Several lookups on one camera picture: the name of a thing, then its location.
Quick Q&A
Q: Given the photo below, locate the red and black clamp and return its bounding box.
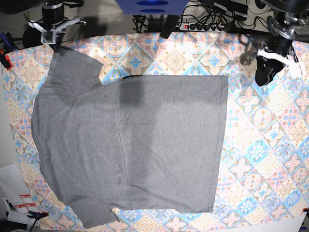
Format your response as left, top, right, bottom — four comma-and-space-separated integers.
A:
0, 49, 13, 70

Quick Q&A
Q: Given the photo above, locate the black round weight disc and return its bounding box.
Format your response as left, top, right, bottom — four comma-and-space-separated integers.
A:
22, 27, 42, 48

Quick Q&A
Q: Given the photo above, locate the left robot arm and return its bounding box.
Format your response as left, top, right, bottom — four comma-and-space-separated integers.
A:
255, 0, 309, 87

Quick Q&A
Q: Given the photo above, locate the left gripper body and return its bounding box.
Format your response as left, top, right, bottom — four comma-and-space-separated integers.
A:
267, 35, 293, 57

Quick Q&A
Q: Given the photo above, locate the blue spring clamp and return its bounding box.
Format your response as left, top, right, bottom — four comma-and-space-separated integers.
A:
27, 211, 49, 220

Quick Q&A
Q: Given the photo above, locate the white power strip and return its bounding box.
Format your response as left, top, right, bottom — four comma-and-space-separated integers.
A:
178, 22, 225, 33

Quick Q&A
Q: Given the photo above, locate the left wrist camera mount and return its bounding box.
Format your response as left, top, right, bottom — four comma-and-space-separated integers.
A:
257, 49, 307, 78

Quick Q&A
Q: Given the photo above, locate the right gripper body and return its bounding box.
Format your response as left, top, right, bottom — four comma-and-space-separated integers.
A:
42, 8, 64, 25

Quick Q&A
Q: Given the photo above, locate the black centre post clamp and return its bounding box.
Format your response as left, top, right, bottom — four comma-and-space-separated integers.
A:
159, 15, 180, 39

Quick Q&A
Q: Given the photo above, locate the grey T-shirt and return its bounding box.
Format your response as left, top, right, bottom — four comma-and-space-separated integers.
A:
31, 47, 228, 228

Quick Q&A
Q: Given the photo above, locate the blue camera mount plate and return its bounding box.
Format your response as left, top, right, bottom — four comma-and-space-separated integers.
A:
116, 0, 189, 15

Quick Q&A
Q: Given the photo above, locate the patterned tile tablecloth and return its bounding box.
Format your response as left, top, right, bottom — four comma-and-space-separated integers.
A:
0, 32, 309, 232

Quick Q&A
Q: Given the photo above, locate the white box with red labels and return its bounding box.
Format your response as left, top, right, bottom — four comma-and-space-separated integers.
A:
2, 194, 40, 226

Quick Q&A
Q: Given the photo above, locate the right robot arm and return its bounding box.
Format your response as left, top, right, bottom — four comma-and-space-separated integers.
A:
42, 0, 84, 25

